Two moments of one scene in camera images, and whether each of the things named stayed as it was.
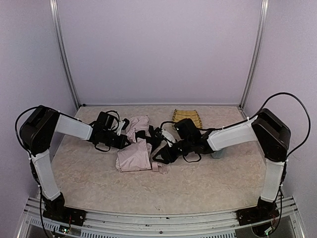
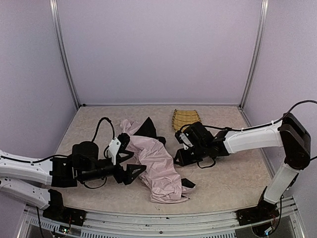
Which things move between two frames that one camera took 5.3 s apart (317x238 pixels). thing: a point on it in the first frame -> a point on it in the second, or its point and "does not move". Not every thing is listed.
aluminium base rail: [286, 223] does not move
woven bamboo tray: [180, 114] does not move
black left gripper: [121, 141] -> [120, 167]
